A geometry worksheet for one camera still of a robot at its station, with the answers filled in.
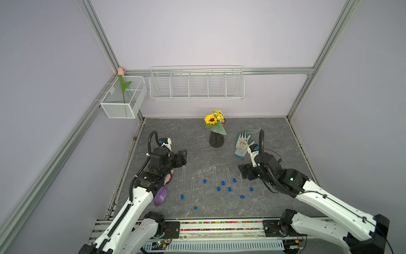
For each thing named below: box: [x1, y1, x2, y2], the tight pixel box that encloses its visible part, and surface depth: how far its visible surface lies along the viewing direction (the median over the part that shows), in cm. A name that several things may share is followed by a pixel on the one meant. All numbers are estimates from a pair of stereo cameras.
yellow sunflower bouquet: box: [204, 109, 227, 135], surface depth 88 cm
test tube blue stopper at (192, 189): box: [190, 176, 196, 204], surface depth 88 cm
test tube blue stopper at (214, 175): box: [213, 166, 217, 188], surface depth 93 cm
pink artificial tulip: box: [117, 67, 132, 104], surface depth 91 cm
